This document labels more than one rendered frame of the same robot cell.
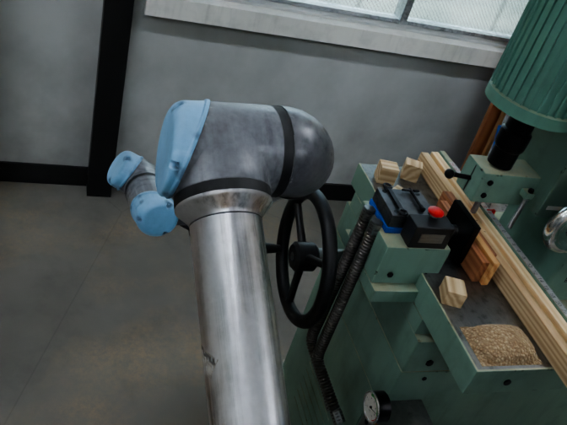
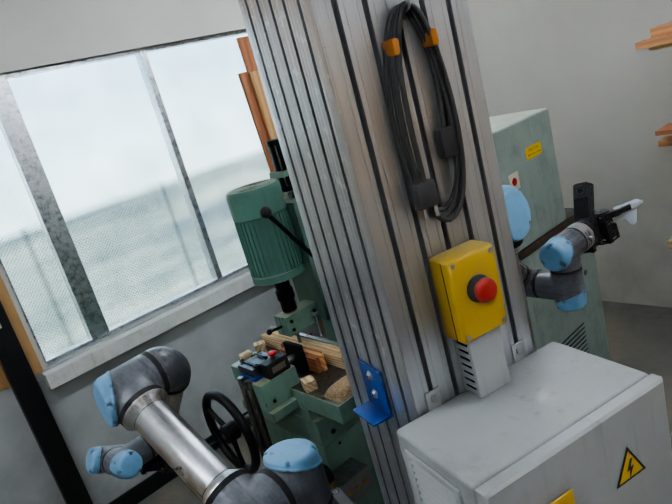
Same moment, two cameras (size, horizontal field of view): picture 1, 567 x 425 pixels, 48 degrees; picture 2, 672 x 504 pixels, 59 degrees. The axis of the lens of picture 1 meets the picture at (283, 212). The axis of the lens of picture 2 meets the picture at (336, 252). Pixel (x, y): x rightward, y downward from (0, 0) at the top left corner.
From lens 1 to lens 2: 0.74 m
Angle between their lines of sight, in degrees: 22
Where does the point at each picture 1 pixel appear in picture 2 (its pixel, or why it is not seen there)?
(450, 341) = (322, 406)
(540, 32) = (250, 242)
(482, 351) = (335, 396)
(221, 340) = (177, 456)
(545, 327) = not seen: hidden behind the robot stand
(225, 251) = (155, 421)
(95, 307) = not seen: outside the picture
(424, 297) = (300, 398)
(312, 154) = (170, 360)
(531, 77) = (262, 262)
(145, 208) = (119, 463)
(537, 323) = not seen: hidden behind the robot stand
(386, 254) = (263, 391)
